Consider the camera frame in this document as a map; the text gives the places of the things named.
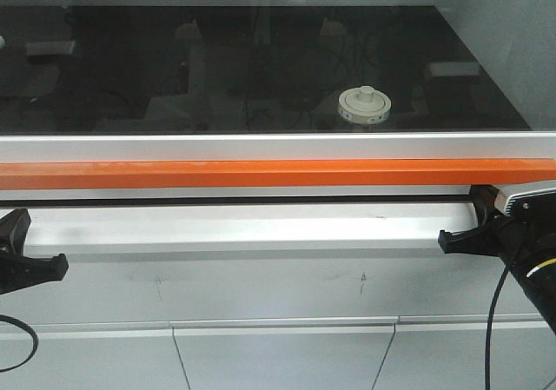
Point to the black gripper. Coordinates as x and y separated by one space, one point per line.
511 239

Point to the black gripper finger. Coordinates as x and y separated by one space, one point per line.
19 272
14 228

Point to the glass jar with beige lid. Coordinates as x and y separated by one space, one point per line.
364 105

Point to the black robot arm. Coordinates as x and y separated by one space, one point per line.
540 288

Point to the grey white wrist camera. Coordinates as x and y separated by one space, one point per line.
513 199

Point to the orange sash handle bar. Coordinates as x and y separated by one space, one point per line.
272 173

